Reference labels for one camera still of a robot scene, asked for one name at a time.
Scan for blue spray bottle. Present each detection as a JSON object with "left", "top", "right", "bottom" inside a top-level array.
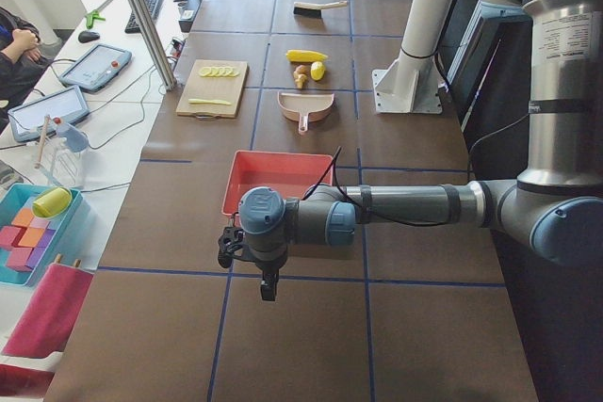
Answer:
[{"left": 53, "top": 117, "right": 89, "bottom": 153}]

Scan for beige hand brush black bristles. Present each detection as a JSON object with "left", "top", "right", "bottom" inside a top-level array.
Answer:
[{"left": 293, "top": 0, "right": 349, "bottom": 18}]

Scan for black keyboard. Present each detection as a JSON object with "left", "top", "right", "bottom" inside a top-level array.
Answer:
[{"left": 124, "top": 0, "right": 166, "bottom": 35}]

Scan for aluminium frame post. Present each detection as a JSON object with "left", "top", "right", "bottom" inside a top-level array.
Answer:
[{"left": 128, "top": 0, "right": 177, "bottom": 91}]

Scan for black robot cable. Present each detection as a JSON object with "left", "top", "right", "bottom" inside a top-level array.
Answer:
[{"left": 301, "top": 146, "right": 453, "bottom": 227}]

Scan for green plastic clip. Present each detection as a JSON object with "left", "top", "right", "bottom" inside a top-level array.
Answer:
[{"left": 85, "top": 9, "right": 106, "bottom": 29}]

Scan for yellow plastic cup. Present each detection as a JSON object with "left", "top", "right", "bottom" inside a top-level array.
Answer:
[{"left": 32, "top": 186, "right": 72, "bottom": 218}]

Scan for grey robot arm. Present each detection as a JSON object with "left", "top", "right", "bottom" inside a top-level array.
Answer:
[{"left": 218, "top": 0, "right": 602, "bottom": 301}]

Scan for pink rectangular bin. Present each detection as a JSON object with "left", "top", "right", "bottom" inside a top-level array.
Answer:
[{"left": 222, "top": 150, "right": 333, "bottom": 217}]

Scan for beige plastic dustpan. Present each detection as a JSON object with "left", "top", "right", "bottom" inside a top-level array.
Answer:
[{"left": 277, "top": 92, "right": 334, "bottom": 135}]

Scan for black computer mouse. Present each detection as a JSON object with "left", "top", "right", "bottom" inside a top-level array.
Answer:
[{"left": 77, "top": 30, "right": 100, "bottom": 43}]

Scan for blue teach pendant tablet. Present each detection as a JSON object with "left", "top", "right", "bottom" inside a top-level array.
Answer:
[{"left": 58, "top": 43, "right": 132, "bottom": 93}]

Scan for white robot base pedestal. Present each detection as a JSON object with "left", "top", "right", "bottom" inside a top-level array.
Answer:
[{"left": 372, "top": 0, "right": 452, "bottom": 114}]

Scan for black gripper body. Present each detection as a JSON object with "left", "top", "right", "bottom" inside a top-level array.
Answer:
[{"left": 218, "top": 226, "right": 287, "bottom": 274}]

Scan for yellow toy corn cob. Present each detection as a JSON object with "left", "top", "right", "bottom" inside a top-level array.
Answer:
[{"left": 285, "top": 49, "right": 329, "bottom": 63}]

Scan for tan toy ginger root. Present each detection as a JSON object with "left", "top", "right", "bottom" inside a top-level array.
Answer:
[{"left": 293, "top": 65, "right": 309, "bottom": 89}]

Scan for yellow plastic knife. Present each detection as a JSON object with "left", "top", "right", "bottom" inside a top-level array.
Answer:
[{"left": 187, "top": 98, "right": 232, "bottom": 105}]

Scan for yellow toy lemon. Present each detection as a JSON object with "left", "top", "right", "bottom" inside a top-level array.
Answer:
[{"left": 310, "top": 61, "right": 326, "bottom": 81}]

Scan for red cloth roll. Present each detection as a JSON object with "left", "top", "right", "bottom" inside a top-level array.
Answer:
[{"left": 1, "top": 263, "right": 93, "bottom": 398}]

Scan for wooden cutting board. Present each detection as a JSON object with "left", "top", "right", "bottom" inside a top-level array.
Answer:
[{"left": 175, "top": 59, "right": 248, "bottom": 119}]

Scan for teal tray of blocks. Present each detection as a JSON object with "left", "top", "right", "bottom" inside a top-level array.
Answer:
[{"left": 1, "top": 184, "right": 88, "bottom": 286}]

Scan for seated person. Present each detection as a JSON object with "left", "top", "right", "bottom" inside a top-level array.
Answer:
[{"left": 1, "top": 8, "right": 51, "bottom": 130}]

